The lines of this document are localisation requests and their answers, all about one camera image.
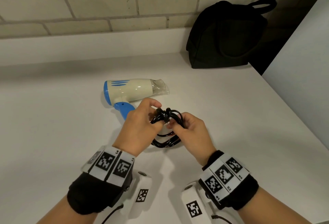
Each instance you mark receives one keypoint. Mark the person's left hand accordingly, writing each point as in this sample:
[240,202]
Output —
[136,131]

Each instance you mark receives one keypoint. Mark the person's left forearm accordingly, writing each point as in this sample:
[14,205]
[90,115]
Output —
[61,216]

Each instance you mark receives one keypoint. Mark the white and blue hair dryer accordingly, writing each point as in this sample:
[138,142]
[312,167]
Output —
[131,88]

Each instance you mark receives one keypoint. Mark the black wristband with marker tags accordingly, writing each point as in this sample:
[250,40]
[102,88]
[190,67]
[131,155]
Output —
[87,198]
[246,190]

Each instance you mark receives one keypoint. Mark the person's right forearm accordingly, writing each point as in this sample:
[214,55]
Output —
[270,211]

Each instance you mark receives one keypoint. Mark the black fabric bag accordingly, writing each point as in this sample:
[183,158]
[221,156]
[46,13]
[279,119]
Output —
[226,41]

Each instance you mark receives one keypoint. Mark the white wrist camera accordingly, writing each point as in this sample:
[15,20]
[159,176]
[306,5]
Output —
[194,209]
[142,195]

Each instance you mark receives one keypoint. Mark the person's right hand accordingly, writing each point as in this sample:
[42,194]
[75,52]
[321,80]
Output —
[198,141]

